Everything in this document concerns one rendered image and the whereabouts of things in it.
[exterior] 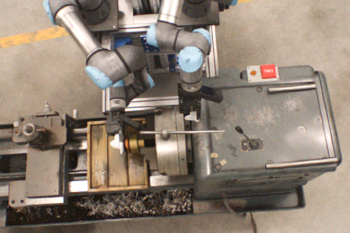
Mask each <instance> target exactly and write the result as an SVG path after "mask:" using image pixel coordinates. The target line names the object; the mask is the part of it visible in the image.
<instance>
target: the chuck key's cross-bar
mask: <svg viewBox="0 0 350 233"><path fill-rule="evenodd" d="M196 133H225V130H203V131H168V135H178V134H196ZM140 134H162V131H140Z"/></svg>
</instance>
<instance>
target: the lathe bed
mask: <svg viewBox="0 0 350 233"><path fill-rule="evenodd" d="M12 136H13V134H12V133H6V134H0V153H1V154H0V201H4V200H9V195H8V186H9V184H11V182H13V181H20V180H26V168H27V166H26V165H27V161H26V160H27V151H28V147H27V144H17V143H15V142H13V141H12ZM71 137H72V140H69V162H72V164H70V163H69V168H70V169H69V170H68V181H69V192H68V196H79V195H94V194H110V193H125V192H134V191H150V190H165V189H180V188H194V183H195V176H194V173H193V165H194V164H193V163H188V174H187V175H178V176H163V177H161V176H160V173H159V172H158V173H157V172H151V171H150V164H149V163H148V174H149V188H145V189H129V190H118V191H101V192H93V193H88V192H87V184H86V183H87V173H88V167H87V165H88V164H86V163H87V161H88V160H87V158H88V144H87V143H88V128H79V129H72V131H71ZM82 139H83V140H82ZM74 140H75V141H74ZM13 144H14V145H13ZM71 145H72V146H71ZM73 146H74V147H75V148H74V147H73ZM11 153H12V154H11ZM75 154H77V155H76V156H75ZM23 156H24V158H23ZM73 157H74V160H72V159H73ZM23 159H25V160H23ZM13 160H14V161H13ZM9 162H10V163H9ZM11 162H12V163H11ZM84 162H85V163H84ZM79 163H80V164H79ZM9 165H10V167H9ZM81 166H82V167H81ZM14 167H18V168H14ZM19 168H22V170H21V169H19ZM74 168H75V169H74ZM73 169H74V170H73ZM12 170H13V171H12ZM156 174H157V175H159V176H157V175H156ZM155 179H156V180H155ZM72 181H73V182H72ZM74 182H75V183H74ZM6 185H8V186H6ZM70 186H72V187H70ZM82 187H83V188H82Z"/></svg>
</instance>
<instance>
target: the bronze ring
mask: <svg viewBox="0 0 350 233"><path fill-rule="evenodd" d="M124 147H125V151H126V152H127V153H131V152H132V153H140V148H145V147H147V140H146V139H142V140H140V139H139V134H138V133H137V134H136V135H131V136H128V137H125V138H124Z"/></svg>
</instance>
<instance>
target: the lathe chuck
mask: <svg viewBox="0 0 350 233"><path fill-rule="evenodd" d="M159 110H160V111H162V114H161V115H155V131H163V130H164V129H166V130H167V131H176V114H175V106H167V107H156V108H155V112H157V111H159ZM155 142H156V154H157V164H158V169H159V173H162V172H165V173H167V174H165V175H163V174H160V176H161V177H163V176H178V175H180V167H179V161H178V147H177V135H170V137H169V138H168V139H163V137H162V134H155Z"/></svg>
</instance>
